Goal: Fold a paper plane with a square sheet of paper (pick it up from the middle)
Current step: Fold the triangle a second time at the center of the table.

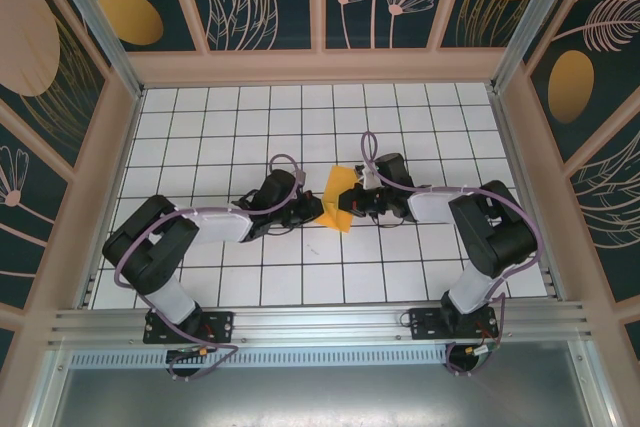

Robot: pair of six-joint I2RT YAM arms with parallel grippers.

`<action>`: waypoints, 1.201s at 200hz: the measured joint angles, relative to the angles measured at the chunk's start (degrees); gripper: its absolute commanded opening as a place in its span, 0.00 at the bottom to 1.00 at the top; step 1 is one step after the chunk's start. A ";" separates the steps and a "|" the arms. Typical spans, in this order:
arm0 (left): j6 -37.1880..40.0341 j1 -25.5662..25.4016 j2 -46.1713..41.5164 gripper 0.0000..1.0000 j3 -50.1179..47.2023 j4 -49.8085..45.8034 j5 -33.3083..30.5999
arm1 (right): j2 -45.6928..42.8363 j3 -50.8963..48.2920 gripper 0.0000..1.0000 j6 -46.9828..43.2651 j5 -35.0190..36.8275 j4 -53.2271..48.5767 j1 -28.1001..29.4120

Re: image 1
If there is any yellow cloth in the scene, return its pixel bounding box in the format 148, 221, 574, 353
314, 164, 357, 233

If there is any grey metal sheet panel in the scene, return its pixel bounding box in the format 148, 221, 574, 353
29, 341, 621, 427

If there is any aluminium mounting rail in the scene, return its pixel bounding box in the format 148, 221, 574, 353
47, 300, 596, 348

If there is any aluminium table side rail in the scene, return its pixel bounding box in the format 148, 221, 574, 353
487, 84, 569, 301

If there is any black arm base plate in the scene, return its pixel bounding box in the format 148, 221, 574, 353
408, 306, 499, 341
143, 310, 235, 344

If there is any slotted metal cable duct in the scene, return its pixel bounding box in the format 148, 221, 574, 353
69, 350, 451, 368

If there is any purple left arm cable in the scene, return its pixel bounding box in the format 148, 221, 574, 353
114, 154, 309, 383

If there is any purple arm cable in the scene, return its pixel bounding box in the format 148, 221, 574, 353
114, 154, 309, 383
360, 130, 544, 379

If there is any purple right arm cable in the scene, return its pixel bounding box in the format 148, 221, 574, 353
360, 130, 544, 379

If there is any aluminium corner post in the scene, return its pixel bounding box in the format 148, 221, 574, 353
489, 0, 586, 93
42, 0, 146, 101

